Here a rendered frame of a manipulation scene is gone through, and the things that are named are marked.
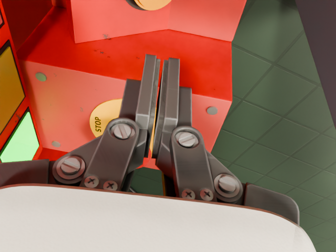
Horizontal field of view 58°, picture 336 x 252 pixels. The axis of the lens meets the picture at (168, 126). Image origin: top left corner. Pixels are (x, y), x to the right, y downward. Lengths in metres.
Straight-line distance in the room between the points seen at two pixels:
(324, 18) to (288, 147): 0.92
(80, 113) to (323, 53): 0.49
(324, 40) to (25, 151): 0.55
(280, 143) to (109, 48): 1.31
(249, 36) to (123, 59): 0.90
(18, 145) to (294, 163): 1.48
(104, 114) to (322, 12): 0.56
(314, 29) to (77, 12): 0.55
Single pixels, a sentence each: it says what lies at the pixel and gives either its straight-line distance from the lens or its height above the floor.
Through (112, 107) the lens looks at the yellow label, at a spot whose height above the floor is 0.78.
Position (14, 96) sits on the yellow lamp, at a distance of 0.24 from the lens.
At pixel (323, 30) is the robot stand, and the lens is 0.68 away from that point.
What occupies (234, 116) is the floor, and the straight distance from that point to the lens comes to 1.35.
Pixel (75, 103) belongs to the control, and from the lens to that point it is 0.25.
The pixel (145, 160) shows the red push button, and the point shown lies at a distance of 0.24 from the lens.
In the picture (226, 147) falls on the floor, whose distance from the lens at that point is 1.51.
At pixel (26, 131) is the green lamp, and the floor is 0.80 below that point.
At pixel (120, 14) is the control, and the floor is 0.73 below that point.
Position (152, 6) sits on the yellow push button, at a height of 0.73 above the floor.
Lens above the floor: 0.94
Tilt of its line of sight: 41 degrees down
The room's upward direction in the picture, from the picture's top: 170 degrees counter-clockwise
